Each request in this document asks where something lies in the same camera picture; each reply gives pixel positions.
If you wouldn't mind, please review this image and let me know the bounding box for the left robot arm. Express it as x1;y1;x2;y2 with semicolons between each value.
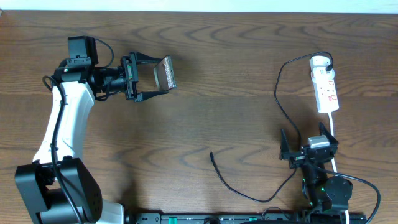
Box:
15;52;175;223

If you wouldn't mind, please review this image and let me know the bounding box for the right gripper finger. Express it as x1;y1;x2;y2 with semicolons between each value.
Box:
318;122;338;146
279;129;290;159

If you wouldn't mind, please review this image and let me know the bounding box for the black USB charging cable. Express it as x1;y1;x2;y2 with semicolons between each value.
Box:
210;51;334;203

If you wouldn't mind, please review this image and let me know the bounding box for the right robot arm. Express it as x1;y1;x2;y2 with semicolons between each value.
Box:
279;123;353;223

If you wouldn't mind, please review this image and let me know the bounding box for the white USB charger adapter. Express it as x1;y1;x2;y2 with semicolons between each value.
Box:
310;55;333;71

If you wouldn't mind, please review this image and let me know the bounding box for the white power strip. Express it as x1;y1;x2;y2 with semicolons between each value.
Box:
311;67;339;114

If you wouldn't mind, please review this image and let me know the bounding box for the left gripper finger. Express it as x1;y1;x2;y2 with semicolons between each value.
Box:
135;52;162;65
134;91;168;102

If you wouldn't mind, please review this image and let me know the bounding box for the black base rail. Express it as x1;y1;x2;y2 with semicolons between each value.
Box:
135;212;368;224

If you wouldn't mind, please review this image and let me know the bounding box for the Galaxy S25 Ultra smartphone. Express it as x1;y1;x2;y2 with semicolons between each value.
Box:
154;55;177;91

